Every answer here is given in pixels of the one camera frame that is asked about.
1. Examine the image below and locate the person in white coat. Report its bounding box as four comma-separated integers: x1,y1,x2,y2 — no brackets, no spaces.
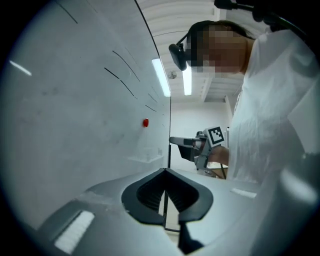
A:
224,27,320,251

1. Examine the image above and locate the ceiling light tube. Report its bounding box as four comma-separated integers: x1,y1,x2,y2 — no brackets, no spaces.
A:
181,66,193,96

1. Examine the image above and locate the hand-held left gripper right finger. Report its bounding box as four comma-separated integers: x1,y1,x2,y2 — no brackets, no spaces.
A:
164,167,268,256

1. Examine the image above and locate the person's face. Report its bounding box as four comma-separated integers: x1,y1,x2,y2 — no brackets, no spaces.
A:
189,21,256,75

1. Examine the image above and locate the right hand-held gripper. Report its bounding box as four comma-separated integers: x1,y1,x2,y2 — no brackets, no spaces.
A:
169,125,225,171

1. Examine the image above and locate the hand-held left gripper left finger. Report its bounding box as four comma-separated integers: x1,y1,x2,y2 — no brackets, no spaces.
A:
32,167,181,256

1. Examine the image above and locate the black head-mounted camera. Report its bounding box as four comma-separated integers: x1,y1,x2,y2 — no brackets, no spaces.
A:
168,32,193,72

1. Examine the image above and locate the person's right forearm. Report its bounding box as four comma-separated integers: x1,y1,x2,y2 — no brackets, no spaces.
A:
209,145,230,166

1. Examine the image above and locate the black cable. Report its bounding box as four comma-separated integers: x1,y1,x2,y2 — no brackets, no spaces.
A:
214,0,311,41

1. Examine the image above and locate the brown wooden table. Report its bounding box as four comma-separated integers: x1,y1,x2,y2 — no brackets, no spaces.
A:
206,161,230,180

